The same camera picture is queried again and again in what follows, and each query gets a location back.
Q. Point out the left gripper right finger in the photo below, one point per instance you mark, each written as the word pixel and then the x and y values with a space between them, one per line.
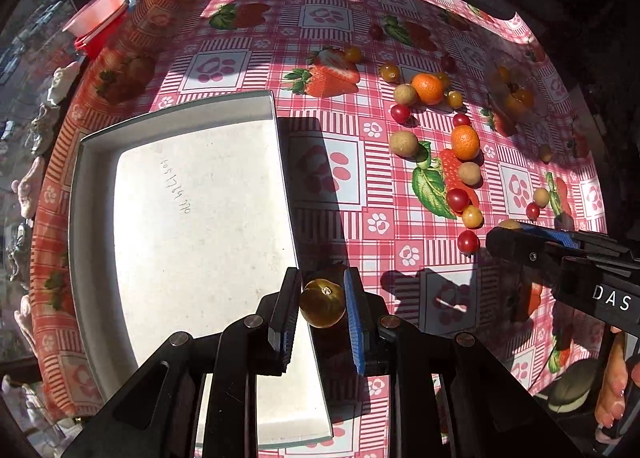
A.
pixel 363 310

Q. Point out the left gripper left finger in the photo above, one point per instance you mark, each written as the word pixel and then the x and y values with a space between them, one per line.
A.
pixel 282 323

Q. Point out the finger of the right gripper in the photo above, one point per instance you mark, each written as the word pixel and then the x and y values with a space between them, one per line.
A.
pixel 553 252

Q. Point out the yellow-green cherry tomato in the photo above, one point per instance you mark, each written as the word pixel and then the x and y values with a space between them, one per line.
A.
pixel 322 303

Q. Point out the yellow cherry tomato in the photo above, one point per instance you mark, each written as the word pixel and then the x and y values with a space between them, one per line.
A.
pixel 472 217

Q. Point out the red cherry tomato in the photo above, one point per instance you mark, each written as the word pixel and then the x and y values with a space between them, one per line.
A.
pixel 532 211
pixel 400 113
pixel 461 119
pixel 468 242
pixel 458 200

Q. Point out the orange mandarin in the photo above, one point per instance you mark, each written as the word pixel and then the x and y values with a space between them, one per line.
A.
pixel 429 88
pixel 465 143

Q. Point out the large tan longan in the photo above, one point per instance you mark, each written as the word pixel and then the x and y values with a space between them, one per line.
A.
pixel 404 144

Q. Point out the red cherry tomato bottom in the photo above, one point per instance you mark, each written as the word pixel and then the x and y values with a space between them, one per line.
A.
pixel 468 242

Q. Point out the tan longan right edge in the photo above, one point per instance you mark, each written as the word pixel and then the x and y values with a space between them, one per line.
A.
pixel 545 153

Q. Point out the white square tray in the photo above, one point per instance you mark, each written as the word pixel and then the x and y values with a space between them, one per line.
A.
pixel 179 221

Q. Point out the clear glass bowl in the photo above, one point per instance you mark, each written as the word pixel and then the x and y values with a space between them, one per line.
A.
pixel 512 88

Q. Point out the yellow tomato right of mandarin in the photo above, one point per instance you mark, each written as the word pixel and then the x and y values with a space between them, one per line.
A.
pixel 455 99

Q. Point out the red strawberry print tablecloth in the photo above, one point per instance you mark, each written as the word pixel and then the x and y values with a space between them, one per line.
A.
pixel 352 201

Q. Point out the yellow tomato above mandarin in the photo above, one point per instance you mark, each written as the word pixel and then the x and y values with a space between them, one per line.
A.
pixel 444 81

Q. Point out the dark red grape right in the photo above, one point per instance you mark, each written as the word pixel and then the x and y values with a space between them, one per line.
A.
pixel 448 64

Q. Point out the dark red grape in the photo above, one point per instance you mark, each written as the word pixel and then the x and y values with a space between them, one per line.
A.
pixel 448 64
pixel 376 32

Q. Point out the yellow tomato beside longan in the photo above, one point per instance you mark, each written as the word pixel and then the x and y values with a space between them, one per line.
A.
pixel 390 73

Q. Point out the yellow tomato far left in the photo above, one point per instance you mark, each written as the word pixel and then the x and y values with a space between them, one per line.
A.
pixel 353 54

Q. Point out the dark red grape left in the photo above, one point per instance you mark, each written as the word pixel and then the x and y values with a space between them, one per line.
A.
pixel 376 32

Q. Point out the red plastic basin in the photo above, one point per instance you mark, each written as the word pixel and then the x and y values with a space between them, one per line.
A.
pixel 94 24

